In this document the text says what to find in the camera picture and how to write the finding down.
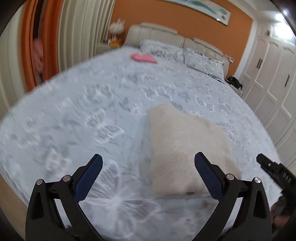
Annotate beige knit sweater black hearts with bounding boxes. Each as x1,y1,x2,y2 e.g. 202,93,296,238
149,102,241,198

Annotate person's right hand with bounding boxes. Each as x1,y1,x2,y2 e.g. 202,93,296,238
270,202,292,229

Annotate white panelled wardrobe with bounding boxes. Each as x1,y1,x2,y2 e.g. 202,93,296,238
240,22,295,169

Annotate black bag on nightstand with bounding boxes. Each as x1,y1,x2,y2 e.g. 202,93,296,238
227,76,242,90

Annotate blue butterfly print bedspread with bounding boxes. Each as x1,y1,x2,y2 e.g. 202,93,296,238
1,47,280,240

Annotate right butterfly print pillow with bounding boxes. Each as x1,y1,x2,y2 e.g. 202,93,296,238
183,48,224,81

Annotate butterfly print pillow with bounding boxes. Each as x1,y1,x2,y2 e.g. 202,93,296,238
183,48,224,81
140,40,184,64

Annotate pink hanging garment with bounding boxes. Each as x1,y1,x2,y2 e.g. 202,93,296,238
32,38,44,82

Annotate left butterfly print pillow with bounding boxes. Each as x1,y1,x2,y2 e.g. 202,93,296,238
140,40,184,64

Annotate white left nightstand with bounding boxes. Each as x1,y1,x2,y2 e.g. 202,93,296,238
96,43,117,55

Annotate pink folded cloth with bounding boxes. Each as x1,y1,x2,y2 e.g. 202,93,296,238
131,53,158,64

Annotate yellow box on nightstand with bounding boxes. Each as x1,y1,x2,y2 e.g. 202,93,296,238
110,40,122,49

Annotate beige padded leather headboard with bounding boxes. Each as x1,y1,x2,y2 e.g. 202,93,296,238
124,23,229,75

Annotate orange curtain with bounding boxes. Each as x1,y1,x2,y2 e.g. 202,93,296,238
21,1,64,91

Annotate framed feather wall painting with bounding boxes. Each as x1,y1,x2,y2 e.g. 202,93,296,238
168,0,232,26

